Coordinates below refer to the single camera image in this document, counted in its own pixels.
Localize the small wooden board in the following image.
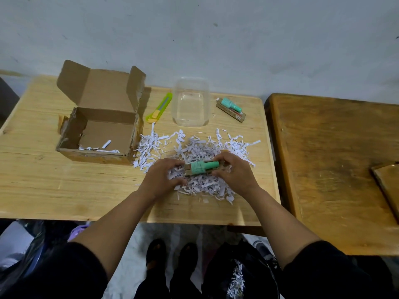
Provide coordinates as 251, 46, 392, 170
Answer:
370, 162, 399, 223

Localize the person's black sleeve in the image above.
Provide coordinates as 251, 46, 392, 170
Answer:
280, 240, 397, 299
0, 242, 108, 299

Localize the white plastic bag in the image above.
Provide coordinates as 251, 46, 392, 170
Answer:
0, 221, 35, 271

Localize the green bottle item brown card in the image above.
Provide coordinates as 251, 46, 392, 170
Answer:
183, 160, 227, 177
215, 97, 247, 123

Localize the person's leg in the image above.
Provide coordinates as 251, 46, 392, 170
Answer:
169, 272, 203, 299
134, 270, 170, 299

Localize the dark wooden side table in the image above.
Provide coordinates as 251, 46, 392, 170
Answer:
264, 93, 399, 257

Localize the person's left forearm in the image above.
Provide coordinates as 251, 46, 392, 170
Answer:
71, 188, 158, 281

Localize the clear plastic container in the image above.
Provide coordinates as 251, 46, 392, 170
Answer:
171, 77, 211, 127

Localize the person's left leg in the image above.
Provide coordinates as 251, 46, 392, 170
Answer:
134, 270, 170, 299

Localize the person's black right sleeve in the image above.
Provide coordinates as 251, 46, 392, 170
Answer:
280, 240, 397, 299

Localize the glossy black bin liner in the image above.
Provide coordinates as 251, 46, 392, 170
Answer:
201, 241, 281, 299

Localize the person's right leg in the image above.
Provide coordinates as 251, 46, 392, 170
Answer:
169, 272, 203, 299

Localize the person's right hand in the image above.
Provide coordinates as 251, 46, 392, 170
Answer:
211, 151, 261, 200

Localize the white shredded paper filler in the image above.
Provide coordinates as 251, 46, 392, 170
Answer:
226, 260, 245, 299
132, 123, 262, 205

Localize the person's black sandal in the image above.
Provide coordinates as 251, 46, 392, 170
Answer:
145, 239, 167, 271
177, 243, 199, 274

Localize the purple plastic object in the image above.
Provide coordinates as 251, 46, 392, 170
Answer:
67, 223, 91, 243

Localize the brown taped cardboard box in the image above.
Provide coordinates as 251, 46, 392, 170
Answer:
56, 60, 147, 166

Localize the person's left black sandal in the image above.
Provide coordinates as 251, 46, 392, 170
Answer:
145, 239, 167, 271

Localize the person's right forearm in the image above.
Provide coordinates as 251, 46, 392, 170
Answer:
244, 186, 322, 270

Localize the person's right black sandal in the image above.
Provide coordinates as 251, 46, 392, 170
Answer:
177, 243, 199, 274

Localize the person's black left sleeve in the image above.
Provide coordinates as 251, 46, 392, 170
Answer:
0, 242, 108, 299

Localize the yellow-green utility knife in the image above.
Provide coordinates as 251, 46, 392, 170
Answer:
145, 92, 173, 124

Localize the person's left hand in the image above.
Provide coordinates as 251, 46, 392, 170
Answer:
137, 157, 189, 203

